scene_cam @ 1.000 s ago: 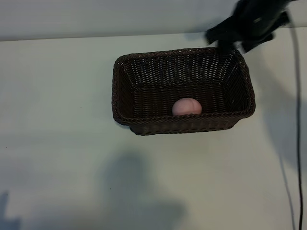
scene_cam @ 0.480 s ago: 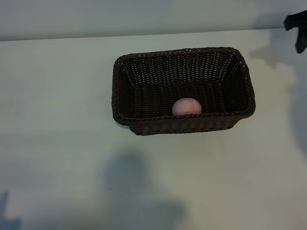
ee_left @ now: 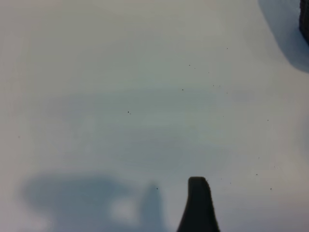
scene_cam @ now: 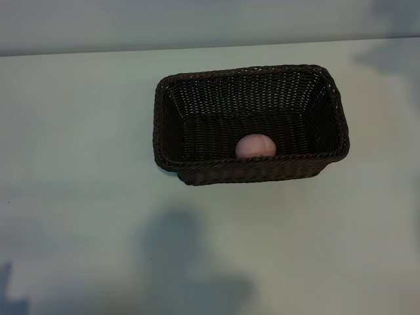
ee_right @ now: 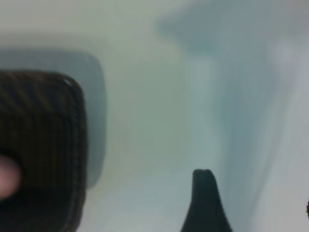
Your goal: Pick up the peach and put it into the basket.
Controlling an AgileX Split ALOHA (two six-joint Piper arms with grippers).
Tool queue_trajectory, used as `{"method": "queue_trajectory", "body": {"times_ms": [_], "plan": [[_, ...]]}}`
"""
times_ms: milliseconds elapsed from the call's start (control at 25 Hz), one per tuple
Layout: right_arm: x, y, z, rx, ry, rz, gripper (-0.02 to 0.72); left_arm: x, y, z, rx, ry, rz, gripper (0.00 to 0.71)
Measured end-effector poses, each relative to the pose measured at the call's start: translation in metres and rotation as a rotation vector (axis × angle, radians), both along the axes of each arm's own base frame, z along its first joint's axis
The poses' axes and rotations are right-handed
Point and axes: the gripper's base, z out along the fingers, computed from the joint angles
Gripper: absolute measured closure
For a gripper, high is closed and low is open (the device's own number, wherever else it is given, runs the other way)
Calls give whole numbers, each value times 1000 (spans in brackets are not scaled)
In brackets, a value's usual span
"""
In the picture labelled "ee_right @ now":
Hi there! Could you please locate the pink peach with green mark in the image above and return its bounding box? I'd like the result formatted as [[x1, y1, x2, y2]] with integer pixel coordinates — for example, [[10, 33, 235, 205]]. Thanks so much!
[[0, 154, 23, 198]]

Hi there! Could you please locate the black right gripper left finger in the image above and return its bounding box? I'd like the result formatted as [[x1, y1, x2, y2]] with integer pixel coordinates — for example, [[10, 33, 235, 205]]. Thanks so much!
[[180, 169, 233, 232]]

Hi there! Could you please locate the dark brown wicker basket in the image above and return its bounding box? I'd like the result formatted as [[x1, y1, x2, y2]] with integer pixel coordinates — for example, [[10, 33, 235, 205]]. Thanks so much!
[[0, 69, 89, 232]]

